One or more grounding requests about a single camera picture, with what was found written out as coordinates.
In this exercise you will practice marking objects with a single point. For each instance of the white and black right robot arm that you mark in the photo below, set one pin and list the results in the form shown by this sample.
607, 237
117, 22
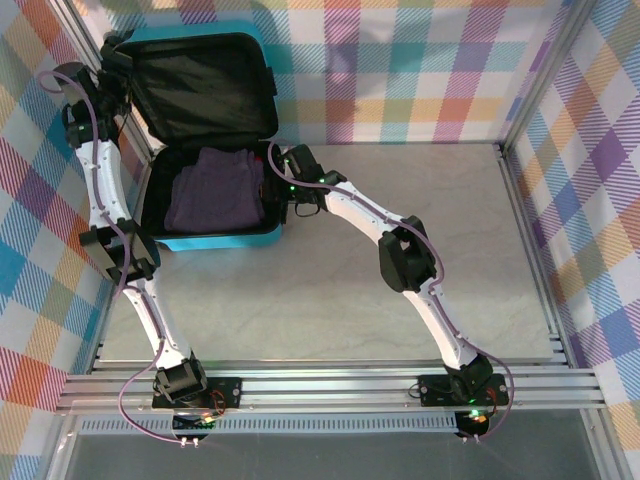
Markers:
360, 205

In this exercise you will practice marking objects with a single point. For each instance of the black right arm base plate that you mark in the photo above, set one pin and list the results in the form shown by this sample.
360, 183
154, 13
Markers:
435, 390

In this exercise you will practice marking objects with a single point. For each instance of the aluminium mounting rail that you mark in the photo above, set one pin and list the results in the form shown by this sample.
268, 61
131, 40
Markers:
325, 390

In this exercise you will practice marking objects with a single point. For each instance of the black controller board with LEDs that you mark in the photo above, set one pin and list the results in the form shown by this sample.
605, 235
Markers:
192, 424
475, 425

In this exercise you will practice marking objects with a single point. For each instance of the aluminium frame post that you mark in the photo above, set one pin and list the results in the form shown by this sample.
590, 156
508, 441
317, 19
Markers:
75, 20
546, 75

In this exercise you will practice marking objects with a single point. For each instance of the purple towel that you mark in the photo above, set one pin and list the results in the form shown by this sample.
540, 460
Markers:
215, 190

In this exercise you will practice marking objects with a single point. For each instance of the blue hard-shell suitcase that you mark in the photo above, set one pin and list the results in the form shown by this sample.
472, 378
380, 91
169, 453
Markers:
200, 85

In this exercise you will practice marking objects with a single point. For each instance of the aluminium side rail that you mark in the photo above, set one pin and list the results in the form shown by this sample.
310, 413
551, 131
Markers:
106, 325
517, 200

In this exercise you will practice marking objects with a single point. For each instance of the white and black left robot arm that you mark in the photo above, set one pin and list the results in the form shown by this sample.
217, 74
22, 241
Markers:
107, 190

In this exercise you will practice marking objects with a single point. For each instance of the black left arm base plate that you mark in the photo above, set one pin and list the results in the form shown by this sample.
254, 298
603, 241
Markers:
230, 392

